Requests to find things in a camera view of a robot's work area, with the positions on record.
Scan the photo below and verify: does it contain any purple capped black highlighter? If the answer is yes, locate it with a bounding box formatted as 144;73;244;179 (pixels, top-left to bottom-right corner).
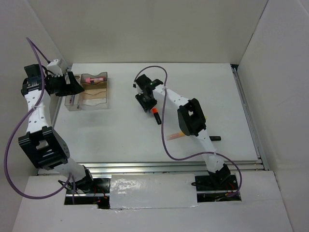
210;136;222;141

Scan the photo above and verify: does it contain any smoky grey organizer compartment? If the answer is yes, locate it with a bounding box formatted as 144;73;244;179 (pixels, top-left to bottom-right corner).
80;72;108;85

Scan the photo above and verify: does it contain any clear long organizer tray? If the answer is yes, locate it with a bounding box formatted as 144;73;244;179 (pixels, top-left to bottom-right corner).
64;74;84;111

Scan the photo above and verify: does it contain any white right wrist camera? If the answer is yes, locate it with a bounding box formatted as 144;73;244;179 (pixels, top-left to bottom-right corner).
133;82;143;95

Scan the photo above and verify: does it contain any white cover sheet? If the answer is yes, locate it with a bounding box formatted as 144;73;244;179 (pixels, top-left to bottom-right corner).
110;174;198;209

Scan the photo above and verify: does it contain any pink orange highlighter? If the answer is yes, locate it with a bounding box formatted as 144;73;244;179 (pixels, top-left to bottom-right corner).
166;132;185;141

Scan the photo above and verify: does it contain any orange capped black highlighter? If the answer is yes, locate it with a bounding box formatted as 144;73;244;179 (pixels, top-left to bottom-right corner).
152;108;162;125

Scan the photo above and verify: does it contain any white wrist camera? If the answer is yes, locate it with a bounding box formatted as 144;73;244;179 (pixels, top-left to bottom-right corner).
47;59;66;76
133;82;143;95

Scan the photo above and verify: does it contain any aluminium table frame rail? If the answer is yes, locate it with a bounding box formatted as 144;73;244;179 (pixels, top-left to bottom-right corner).
38;63;270;174

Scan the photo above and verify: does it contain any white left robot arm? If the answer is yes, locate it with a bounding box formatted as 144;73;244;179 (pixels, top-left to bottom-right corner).
18;64;95;193

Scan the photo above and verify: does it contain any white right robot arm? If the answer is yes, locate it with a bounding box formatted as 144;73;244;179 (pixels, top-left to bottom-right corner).
133;74;231;189

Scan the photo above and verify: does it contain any pink capped pencil tube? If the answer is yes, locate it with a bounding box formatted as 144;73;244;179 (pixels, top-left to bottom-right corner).
85;76;106;85

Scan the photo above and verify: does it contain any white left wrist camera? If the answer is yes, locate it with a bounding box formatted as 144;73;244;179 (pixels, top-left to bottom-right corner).
47;59;66;76

